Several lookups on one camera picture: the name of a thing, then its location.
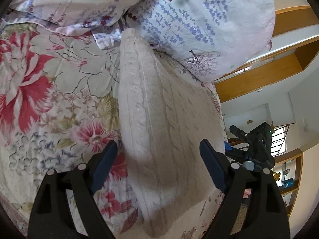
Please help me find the wooden headboard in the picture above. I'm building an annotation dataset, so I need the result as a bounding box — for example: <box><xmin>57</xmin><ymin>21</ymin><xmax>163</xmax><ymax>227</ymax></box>
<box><xmin>215</xmin><ymin>5</ymin><xmax>318</xmax><ymax>103</ymax></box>

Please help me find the person's right hand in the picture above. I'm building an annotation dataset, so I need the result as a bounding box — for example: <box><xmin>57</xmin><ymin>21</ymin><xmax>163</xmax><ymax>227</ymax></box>
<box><xmin>243</xmin><ymin>189</ymin><xmax>251</xmax><ymax>199</ymax></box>

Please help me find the wooden shelf unit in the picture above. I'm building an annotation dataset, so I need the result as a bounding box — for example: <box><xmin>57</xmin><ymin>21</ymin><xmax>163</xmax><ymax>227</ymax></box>
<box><xmin>273</xmin><ymin>149</ymin><xmax>303</xmax><ymax>216</ymax></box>

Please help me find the beige cable-knit sweater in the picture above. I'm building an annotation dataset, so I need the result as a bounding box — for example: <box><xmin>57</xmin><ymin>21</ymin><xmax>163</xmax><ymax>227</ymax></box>
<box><xmin>118</xmin><ymin>29</ymin><xmax>225</xmax><ymax>238</ymax></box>

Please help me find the blue lavender print pillow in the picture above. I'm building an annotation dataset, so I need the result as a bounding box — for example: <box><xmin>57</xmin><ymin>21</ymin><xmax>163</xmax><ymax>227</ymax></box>
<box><xmin>125</xmin><ymin>0</ymin><xmax>275</xmax><ymax>83</ymax></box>

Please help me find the pink floral left pillow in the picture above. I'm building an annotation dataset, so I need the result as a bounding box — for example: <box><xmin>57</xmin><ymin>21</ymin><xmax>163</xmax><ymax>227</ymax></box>
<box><xmin>2</xmin><ymin>0</ymin><xmax>140</xmax><ymax>36</ymax></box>

